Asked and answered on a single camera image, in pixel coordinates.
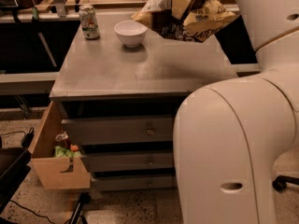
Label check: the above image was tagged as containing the brown yellow chip bag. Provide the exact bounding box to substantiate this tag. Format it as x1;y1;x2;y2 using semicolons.
132;0;238;43

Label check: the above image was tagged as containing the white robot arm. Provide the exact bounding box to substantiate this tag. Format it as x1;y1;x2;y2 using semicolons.
173;0;299;224

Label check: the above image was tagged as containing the white bowl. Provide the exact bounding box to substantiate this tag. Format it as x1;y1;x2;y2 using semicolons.
114;21;148;48

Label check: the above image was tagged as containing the green snack bag in drawer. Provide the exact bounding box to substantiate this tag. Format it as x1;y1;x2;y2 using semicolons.
54;146;81;158

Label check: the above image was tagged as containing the green white soda can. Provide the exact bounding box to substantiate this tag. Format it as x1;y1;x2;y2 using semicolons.
78;5;100;39

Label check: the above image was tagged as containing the grey drawer cabinet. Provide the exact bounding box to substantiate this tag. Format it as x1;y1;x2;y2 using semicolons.
50;11;236;191

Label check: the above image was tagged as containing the orange item in drawer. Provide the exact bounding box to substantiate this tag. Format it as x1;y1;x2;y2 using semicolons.
70;145;79;152

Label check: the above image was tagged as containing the black chair base leg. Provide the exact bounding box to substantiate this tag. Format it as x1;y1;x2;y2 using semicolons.
272;175;299;192

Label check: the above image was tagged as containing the open wooden side drawer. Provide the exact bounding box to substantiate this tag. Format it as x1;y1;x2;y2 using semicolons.
29;102;91;189

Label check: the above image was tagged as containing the black equipment at left edge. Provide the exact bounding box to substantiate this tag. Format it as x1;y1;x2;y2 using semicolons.
0;147;31;213

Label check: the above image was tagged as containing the black cable with plug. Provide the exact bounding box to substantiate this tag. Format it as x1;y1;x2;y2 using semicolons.
0;127;36;148

